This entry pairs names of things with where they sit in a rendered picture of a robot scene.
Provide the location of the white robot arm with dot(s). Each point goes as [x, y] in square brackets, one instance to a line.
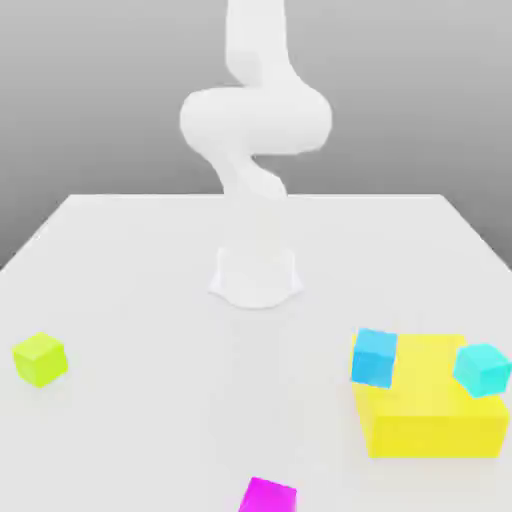
[256, 120]

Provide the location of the small blue cube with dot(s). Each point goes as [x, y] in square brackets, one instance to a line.
[373, 358]

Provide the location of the small magenta cube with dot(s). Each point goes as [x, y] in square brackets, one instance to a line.
[267, 496]

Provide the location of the small lime green cube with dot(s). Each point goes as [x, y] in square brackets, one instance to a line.
[39, 360]

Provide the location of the small cyan cube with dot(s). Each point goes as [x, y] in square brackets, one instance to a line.
[481, 371]

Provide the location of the large yellow box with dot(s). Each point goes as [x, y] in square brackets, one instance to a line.
[428, 420]

